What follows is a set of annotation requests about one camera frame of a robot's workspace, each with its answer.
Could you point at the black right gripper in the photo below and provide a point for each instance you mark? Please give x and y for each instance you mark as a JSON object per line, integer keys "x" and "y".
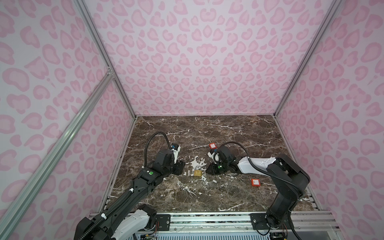
{"x": 213, "y": 170}

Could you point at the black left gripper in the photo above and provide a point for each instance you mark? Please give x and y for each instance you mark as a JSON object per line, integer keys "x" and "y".
{"x": 180, "y": 167}

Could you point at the brass padlock silver shackle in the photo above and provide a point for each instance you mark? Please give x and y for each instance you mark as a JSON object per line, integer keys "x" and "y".
{"x": 198, "y": 171}

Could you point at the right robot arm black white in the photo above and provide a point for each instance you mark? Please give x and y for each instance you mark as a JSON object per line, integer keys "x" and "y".
{"x": 289, "y": 179}

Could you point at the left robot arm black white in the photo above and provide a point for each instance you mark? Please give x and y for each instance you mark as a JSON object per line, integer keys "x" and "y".
{"x": 104, "y": 224}

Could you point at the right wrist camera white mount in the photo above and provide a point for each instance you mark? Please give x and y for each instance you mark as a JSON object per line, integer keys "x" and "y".
{"x": 214, "y": 156}

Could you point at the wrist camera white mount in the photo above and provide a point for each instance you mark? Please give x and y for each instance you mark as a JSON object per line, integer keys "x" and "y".
{"x": 214, "y": 156}
{"x": 176, "y": 149}

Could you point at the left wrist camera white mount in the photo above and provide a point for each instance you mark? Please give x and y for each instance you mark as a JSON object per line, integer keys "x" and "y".
{"x": 176, "y": 149}

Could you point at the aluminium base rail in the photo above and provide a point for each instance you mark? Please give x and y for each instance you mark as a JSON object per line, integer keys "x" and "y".
{"x": 308, "y": 225}

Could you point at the left diagonal aluminium frame bar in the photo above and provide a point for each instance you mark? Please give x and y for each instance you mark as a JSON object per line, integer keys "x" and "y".
{"x": 21, "y": 204}

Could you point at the left corner aluminium post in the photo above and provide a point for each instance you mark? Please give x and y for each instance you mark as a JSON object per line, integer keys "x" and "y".
{"x": 91, "y": 26}

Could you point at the corner aluminium post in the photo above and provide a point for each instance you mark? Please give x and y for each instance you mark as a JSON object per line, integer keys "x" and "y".
{"x": 328, "y": 19}
{"x": 91, "y": 26}

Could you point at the right corner aluminium post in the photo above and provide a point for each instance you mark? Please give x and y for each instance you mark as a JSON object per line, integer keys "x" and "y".
{"x": 328, "y": 19}

